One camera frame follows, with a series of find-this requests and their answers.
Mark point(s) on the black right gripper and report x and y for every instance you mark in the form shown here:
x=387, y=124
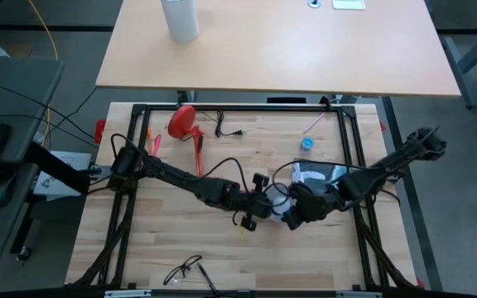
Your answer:
x=315, y=200

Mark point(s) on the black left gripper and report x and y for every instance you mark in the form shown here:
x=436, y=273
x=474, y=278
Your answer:
x=255, y=205

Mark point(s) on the red desk lamp stand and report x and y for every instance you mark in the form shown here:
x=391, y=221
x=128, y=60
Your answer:
x=181, y=122

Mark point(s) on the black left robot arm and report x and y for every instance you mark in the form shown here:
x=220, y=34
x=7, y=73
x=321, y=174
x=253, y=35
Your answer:
x=172, y=176

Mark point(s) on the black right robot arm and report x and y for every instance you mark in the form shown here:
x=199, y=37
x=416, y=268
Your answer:
x=387, y=163

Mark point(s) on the dark cover book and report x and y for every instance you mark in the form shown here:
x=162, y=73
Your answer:
x=309, y=174

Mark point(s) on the small blue cup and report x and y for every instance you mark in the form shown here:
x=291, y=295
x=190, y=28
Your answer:
x=307, y=143

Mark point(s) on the thin pink pen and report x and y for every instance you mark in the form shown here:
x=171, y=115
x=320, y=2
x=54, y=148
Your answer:
x=315, y=122

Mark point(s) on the clear safety glasses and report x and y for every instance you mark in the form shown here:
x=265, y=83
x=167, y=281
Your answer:
x=193, y=258

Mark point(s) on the black pen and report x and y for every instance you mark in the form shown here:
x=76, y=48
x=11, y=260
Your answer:
x=205, y=276

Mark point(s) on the red table clamp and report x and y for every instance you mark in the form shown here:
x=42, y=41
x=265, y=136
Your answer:
x=383, y=126
x=99, y=130

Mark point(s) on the pink highlighter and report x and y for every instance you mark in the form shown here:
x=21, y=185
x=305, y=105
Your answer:
x=157, y=145

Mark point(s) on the orange highlighter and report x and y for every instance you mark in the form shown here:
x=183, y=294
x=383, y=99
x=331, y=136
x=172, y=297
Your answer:
x=149, y=138

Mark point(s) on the light wooden desk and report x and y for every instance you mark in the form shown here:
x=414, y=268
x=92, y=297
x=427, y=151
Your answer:
x=284, y=54

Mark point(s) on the round desk grommet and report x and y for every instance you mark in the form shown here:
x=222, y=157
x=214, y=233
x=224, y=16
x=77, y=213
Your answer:
x=314, y=3

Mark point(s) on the white printed paper sheet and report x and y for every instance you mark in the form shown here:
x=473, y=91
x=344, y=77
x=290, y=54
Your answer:
x=62, y=159

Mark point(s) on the white paper towel roll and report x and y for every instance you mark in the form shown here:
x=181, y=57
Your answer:
x=179, y=20

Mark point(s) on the flat white device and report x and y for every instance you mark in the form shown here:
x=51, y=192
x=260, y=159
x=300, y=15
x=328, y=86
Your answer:
x=348, y=4

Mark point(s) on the black support bar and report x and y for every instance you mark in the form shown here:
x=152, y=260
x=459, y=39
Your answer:
x=52, y=165

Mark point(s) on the black computer mouse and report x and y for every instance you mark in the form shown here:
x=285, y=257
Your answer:
x=2, y=190

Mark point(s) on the grey side desk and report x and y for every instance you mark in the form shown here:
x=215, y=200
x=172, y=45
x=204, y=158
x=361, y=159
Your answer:
x=15, y=91

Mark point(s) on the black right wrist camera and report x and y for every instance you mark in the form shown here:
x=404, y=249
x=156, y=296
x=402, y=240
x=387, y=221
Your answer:
x=293, y=220

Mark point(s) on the black metal table frame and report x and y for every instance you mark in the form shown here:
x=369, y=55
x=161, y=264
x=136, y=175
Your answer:
x=242, y=108

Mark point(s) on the grey metal desk frame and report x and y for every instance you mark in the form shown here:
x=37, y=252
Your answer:
x=466, y=70

